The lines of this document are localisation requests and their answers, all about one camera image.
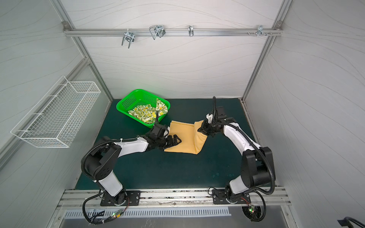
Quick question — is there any white vent strip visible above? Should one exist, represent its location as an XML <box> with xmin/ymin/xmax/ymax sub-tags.
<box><xmin>64</xmin><ymin>207</ymin><xmax>231</xmax><ymax>219</ymax></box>

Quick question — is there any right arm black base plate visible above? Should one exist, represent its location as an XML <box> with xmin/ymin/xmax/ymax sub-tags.
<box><xmin>208</xmin><ymin>187</ymin><xmax>251</xmax><ymax>205</ymax></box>

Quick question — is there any metal ring clamp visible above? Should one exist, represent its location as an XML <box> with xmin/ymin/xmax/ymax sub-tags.
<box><xmin>188</xmin><ymin>25</ymin><xmax>194</xmax><ymax>37</ymax></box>

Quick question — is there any aluminium corner frame post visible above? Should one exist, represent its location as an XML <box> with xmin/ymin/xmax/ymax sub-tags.
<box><xmin>241</xmin><ymin>0</ymin><xmax>292</xmax><ymax>103</ymax></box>

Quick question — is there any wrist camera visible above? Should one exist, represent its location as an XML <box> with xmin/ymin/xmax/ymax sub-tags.
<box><xmin>150</xmin><ymin>124</ymin><xmax>169</xmax><ymax>139</ymax></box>
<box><xmin>206</xmin><ymin>106</ymin><xmax>227</xmax><ymax>125</ymax></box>

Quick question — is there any left rear frame post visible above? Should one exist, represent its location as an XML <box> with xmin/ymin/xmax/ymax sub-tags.
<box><xmin>50</xmin><ymin>0</ymin><xmax>114</xmax><ymax>102</ymax></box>

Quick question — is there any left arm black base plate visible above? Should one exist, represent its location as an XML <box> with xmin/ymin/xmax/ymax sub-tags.
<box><xmin>100</xmin><ymin>189</ymin><xmax>141</xmax><ymax>207</ymax></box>

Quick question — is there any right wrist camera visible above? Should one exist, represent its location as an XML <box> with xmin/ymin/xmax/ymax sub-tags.
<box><xmin>206</xmin><ymin>106</ymin><xmax>227</xmax><ymax>125</ymax></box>

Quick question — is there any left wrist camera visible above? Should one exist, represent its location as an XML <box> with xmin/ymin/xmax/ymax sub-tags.
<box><xmin>150</xmin><ymin>124</ymin><xmax>169</xmax><ymax>139</ymax></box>

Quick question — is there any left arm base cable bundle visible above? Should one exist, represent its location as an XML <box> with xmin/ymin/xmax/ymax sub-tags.
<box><xmin>82</xmin><ymin>190</ymin><xmax>130</xmax><ymax>225</ymax></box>

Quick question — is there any white wire wall basket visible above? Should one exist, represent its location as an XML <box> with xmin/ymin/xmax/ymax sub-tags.
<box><xmin>11</xmin><ymin>76</ymin><xmax>101</xmax><ymax>148</ymax></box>

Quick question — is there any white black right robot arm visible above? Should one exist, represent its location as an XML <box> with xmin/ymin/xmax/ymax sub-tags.
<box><xmin>198</xmin><ymin>97</ymin><xmax>276</xmax><ymax>204</ymax></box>

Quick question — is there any metal U-bolt clamp middle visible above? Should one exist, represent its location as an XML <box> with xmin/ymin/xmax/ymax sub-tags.
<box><xmin>149</xmin><ymin>25</ymin><xmax>166</xmax><ymax>40</ymax></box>

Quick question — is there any metal U-bolt clamp left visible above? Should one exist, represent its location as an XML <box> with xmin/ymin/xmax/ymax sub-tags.
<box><xmin>121</xmin><ymin>30</ymin><xmax>135</xmax><ymax>48</ymax></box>

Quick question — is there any aluminium top crossbar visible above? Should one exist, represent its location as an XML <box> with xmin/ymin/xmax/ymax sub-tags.
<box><xmin>64</xmin><ymin>28</ymin><xmax>283</xmax><ymax>37</ymax></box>

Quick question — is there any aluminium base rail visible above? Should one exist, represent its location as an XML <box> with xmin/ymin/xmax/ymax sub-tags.
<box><xmin>56</xmin><ymin>187</ymin><xmax>292</xmax><ymax>210</ymax></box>

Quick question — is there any lemon print skirt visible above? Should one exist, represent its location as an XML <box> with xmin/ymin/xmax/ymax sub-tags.
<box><xmin>128</xmin><ymin>98</ymin><xmax>168</xmax><ymax>124</ymax></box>

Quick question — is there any yellow tan skirt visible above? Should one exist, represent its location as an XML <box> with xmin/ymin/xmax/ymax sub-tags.
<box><xmin>164</xmin><ymin>120</ymin><xmax>208</xmax><ymax>154</ymax></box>

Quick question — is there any green plastic basket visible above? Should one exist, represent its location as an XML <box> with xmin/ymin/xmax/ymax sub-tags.
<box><xmin>116</xmin><ymin>89</ymin><xmax>171</xmax><ymax>128</ymax></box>

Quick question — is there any metal bolt bracket right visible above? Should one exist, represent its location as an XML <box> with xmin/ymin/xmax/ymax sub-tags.
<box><xmin>247</xmin><ymin>25</ymin><xmax>272</xmax><ymax>37</ymax></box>

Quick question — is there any metal u-bolt clamp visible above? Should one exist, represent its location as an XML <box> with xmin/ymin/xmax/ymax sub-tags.
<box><xmin>121</xmin><ymin>30</ymin><xmax>135</xmax><ymax>48</ymax></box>
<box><xmin>149</xmin><ymin>25</ymin><xmax>166</xmax><ymax>40</ymax></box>

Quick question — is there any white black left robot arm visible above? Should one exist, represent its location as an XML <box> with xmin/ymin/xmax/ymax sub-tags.
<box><xmin>81</xmin><ymin>121</ymin><xmax>182</xmax><ymax>198</ymax></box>

